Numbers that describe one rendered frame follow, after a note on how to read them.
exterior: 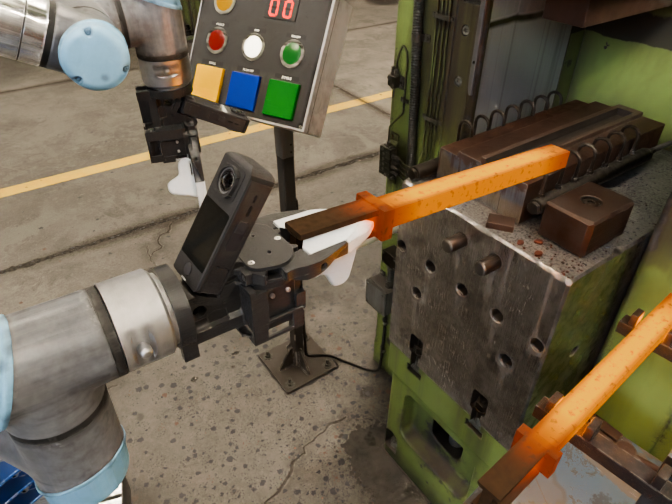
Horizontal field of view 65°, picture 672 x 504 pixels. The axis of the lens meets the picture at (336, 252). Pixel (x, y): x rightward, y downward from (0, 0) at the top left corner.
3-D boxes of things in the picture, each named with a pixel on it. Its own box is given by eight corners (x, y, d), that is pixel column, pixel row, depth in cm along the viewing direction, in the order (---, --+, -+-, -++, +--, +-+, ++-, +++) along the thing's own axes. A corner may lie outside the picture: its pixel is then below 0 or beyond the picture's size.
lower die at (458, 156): (518, 224, 90) (529, 180, 85) (436, 177, 103) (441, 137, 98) (651, 158, 109) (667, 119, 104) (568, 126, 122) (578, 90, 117)
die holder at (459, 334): (510, 454, 104) (570, 282, 77) (387, 339, 129) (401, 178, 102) (660, 335, 130) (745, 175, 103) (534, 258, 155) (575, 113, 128)
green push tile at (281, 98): (290, 120, 109) (298, 84, 108) (261, 113, 112) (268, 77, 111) (294, 122, 111) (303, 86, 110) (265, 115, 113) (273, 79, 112)
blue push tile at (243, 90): (251, 111, 113) (259, 76, 112) (224, 104, 116) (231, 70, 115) (256, 112, 115) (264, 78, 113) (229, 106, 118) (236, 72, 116)
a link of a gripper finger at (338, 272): (368, 260, 55) (291, 289, 51) (372, 211, 52) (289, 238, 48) (386, 275, 53) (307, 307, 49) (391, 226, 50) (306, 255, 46)
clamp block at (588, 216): (580, 259, 82) (593, 225, 78) (535, 234, 87) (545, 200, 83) (624, 234, 87) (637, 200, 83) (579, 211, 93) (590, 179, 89)
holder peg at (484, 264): (483, 280, 87) (486, 267, 85) (471, 271, 89) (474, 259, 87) (500, 271, 89) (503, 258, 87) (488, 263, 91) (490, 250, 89)
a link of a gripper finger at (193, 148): (193, 185, 89) (183, 134, 88) (204, 184, 89) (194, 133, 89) (193, 181, 84) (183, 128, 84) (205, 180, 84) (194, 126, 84)
